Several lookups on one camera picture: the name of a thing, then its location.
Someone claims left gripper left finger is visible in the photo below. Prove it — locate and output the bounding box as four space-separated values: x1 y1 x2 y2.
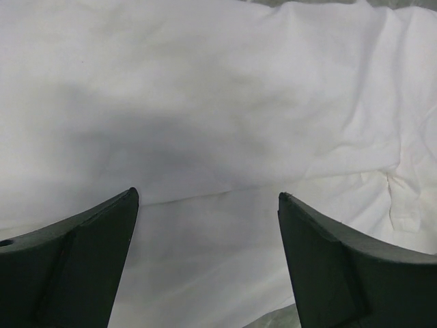
1 188 139 328

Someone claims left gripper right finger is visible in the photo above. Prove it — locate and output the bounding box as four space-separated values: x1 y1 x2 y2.
278 193 436 328

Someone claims white printed t-shirt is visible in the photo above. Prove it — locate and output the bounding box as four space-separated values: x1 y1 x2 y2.
1 1 436 327

